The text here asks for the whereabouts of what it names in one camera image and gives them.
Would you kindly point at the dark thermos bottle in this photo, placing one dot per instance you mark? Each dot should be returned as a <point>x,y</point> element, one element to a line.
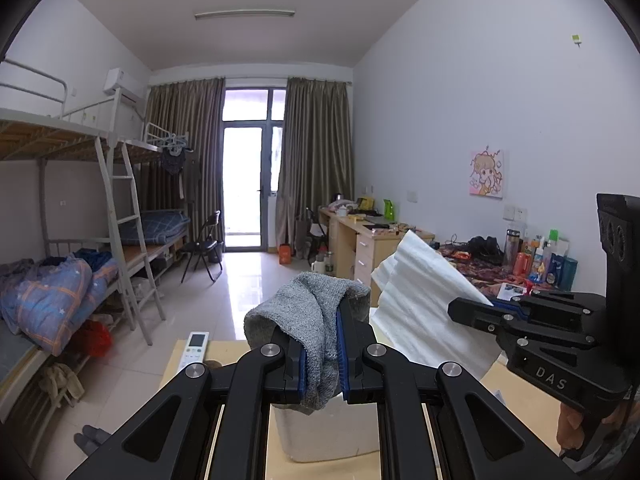
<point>512,250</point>

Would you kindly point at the row of toiletry bottles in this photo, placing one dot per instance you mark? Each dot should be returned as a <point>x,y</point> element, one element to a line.
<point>550,265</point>

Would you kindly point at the dark bucket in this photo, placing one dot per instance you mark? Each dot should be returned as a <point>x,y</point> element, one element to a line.
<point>215,254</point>

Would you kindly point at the white foam sheet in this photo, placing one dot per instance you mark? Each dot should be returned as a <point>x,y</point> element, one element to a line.
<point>420,310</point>

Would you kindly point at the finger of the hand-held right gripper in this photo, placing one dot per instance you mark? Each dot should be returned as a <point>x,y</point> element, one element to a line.
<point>555,305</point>
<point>480,312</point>

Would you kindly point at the ceiling tube light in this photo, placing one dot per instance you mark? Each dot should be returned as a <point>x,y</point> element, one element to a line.
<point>245,14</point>

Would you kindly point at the glass balcony door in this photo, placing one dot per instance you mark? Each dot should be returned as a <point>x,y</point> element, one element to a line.
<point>242,185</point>

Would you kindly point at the pink cartoon wall poster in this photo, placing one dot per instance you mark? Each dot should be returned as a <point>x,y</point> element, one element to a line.
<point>486,174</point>

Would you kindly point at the folded dark blue bedding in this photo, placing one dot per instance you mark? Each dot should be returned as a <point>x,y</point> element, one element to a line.
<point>157,225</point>

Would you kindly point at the blue clothes hanger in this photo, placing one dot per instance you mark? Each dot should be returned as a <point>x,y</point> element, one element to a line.
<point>175,142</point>

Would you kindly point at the grey slippers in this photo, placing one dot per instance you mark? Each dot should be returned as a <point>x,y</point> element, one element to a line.
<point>92,440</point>

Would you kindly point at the wooden desk with drawers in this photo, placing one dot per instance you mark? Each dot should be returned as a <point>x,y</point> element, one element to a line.
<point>365,255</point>

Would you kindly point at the red bag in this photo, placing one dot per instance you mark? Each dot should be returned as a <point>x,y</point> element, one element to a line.
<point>95,337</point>

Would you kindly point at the hanging dark clothes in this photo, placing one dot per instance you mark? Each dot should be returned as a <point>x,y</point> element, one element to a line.
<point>175,165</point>

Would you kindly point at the white metal bunk bed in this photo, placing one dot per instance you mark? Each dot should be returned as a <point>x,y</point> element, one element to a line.
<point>50,135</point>

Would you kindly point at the green wall hook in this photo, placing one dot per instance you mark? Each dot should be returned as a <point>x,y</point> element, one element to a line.
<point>577,39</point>

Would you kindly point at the white remote control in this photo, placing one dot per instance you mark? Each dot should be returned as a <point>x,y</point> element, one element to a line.
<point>195,347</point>

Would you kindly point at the white bunk bed ladder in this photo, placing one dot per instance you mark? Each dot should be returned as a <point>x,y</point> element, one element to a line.
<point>127,220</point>

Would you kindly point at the white air conditioner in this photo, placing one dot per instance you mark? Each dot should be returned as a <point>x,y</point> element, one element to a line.
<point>125,85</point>

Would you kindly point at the black folding chair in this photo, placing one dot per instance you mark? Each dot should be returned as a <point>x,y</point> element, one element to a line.
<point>202,247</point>

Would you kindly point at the person's right hand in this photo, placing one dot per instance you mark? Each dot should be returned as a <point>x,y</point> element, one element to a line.
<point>570,425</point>

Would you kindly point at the white kettle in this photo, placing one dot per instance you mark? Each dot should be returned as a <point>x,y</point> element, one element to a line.
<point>317,266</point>

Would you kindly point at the desk with printed cloth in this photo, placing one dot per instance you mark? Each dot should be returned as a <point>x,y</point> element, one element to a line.
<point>475,275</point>

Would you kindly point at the grey sock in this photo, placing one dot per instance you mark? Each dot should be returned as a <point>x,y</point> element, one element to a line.
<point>300,305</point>

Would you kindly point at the orange container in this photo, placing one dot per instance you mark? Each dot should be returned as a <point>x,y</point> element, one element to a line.
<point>285,255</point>

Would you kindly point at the brown curtain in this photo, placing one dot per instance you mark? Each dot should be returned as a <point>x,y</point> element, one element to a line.
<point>185,160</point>
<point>315,160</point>

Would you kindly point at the white foam box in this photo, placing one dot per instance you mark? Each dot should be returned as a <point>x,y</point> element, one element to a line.
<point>325,435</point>

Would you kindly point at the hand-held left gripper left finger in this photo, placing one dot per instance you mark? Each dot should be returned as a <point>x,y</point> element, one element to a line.
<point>301,365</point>

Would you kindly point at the blue plaid quilt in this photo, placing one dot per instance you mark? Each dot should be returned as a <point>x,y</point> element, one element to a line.
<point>50,300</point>

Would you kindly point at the green spray bottle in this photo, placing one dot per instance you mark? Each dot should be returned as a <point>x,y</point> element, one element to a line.
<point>389,210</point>

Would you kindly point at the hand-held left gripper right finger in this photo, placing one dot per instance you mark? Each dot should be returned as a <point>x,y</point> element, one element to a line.
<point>341,355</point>

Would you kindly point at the beige cloth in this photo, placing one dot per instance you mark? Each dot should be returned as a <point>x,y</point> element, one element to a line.
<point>62,382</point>

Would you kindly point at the printed paper sheet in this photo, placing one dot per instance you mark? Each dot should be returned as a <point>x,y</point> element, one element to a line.
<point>510,290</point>

